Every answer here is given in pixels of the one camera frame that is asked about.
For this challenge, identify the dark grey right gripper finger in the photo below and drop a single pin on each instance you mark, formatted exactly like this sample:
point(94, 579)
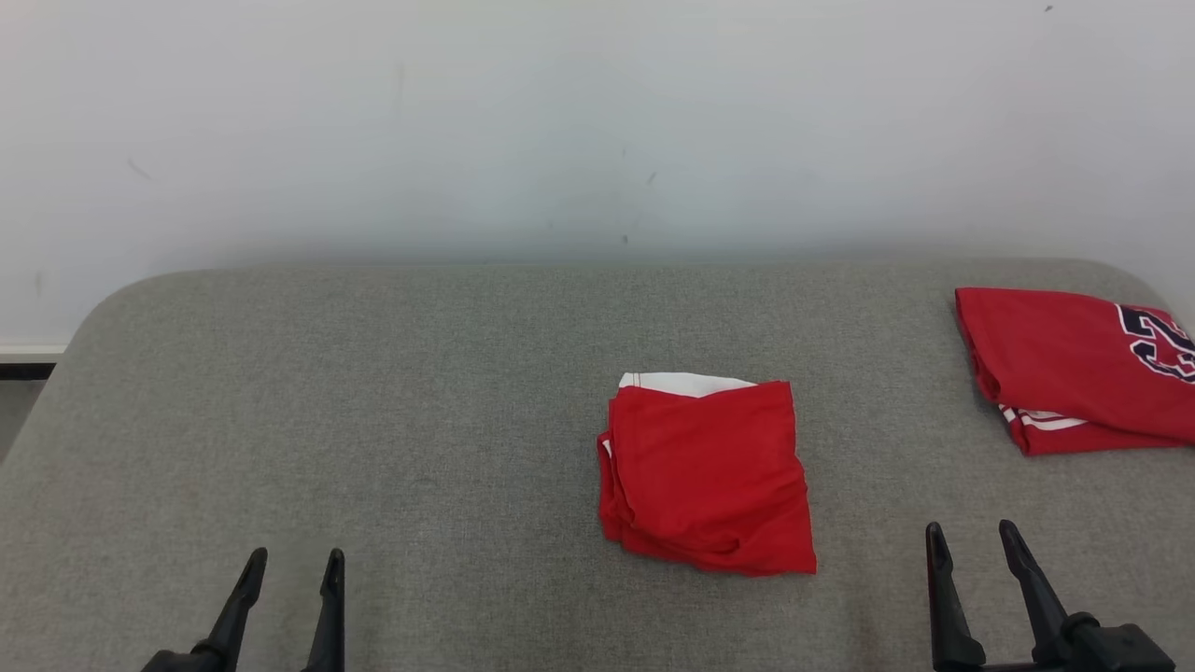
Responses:
point(1036, 597)
point(950, 607)

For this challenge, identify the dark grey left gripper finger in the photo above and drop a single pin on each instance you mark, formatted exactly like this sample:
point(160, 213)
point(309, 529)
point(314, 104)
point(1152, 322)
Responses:
point(233, 616)
point(329, 625)

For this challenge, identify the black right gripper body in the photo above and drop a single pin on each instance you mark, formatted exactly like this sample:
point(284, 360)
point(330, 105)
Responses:
point(1111, 649)

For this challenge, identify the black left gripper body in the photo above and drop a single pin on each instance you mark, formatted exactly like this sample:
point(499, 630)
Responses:
point(177, 663)

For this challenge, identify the red white jersey shirt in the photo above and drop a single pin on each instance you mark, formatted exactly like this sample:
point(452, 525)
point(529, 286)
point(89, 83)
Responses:
point(1046, 355)

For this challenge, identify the red white shorts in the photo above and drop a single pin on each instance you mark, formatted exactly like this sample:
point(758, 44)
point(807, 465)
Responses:
point(709, 476)

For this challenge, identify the white wall skirting board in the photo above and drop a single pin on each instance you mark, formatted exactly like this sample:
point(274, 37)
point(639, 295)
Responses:
point(33, 351)

